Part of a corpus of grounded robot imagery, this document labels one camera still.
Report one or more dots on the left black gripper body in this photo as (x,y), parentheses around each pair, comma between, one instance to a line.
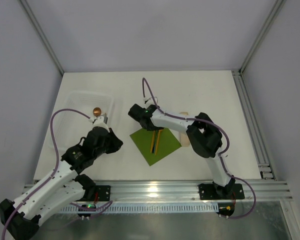
(114,141)

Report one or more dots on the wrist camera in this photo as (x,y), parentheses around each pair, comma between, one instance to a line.
(99,121)
(150,100)

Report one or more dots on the green paper napkin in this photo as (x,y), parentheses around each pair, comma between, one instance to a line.
(167,145)

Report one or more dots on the iridescent metal fork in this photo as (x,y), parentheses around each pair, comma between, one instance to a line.
(156,140)

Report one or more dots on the orange plastic spoon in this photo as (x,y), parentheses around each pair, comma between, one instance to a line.
(158,140)

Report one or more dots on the right aluminium frame rail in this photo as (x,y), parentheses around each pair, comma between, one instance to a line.
(257,140)

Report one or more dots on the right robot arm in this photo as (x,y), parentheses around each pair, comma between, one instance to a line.
(204,136)

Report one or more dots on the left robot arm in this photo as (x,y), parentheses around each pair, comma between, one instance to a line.
(65,184)

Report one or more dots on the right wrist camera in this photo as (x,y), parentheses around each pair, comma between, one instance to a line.
(150,100)

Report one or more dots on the beige utensil tray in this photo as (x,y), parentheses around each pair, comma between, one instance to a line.
(184,140)

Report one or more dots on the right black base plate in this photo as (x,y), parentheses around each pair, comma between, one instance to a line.
(212,191)

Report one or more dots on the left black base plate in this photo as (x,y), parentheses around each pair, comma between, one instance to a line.
(99,193)

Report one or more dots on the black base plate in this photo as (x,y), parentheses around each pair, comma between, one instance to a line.
(212,191)
(99,193)

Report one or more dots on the white plastic basket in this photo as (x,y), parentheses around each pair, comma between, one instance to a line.
(68,126)

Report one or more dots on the white slotted cable duct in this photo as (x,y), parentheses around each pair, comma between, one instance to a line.
(145,208)

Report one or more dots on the orange plastic knife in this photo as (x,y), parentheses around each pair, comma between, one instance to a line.
(153,141)

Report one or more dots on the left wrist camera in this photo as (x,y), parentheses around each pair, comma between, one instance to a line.
(99,121)

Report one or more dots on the aluminium front rail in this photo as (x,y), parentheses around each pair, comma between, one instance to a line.
(183,191)

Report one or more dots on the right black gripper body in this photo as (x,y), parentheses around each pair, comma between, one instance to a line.
(150,125)

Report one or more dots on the copper round ball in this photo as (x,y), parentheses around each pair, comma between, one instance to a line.
(97,112)

